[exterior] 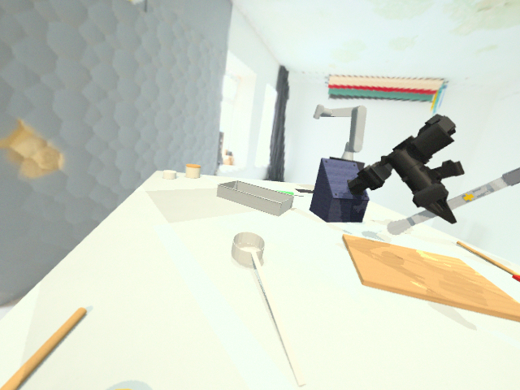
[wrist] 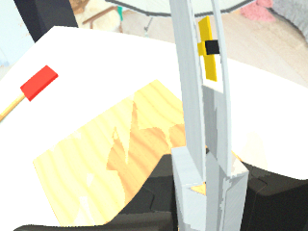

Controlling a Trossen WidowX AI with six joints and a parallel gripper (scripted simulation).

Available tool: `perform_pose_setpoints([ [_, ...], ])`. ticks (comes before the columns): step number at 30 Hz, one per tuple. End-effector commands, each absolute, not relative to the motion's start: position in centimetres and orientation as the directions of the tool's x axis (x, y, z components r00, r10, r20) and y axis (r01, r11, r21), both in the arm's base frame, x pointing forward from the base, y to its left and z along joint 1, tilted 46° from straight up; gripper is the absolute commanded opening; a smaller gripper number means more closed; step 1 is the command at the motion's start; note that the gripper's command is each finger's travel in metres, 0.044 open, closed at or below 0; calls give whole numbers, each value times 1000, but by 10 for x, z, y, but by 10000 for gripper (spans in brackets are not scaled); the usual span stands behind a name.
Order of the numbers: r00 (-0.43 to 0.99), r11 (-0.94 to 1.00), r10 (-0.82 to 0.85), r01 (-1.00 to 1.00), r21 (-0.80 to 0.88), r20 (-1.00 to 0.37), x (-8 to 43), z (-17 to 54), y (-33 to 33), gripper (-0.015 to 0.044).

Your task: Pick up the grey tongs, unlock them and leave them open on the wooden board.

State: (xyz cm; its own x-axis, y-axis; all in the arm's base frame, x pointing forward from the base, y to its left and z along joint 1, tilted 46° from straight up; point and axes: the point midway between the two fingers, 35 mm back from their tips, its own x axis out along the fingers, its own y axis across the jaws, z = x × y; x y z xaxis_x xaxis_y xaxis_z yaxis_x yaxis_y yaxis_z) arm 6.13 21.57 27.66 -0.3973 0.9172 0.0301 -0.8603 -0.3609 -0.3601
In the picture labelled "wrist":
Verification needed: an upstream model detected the orange wooden board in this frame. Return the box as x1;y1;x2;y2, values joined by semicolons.
32;78;186;227

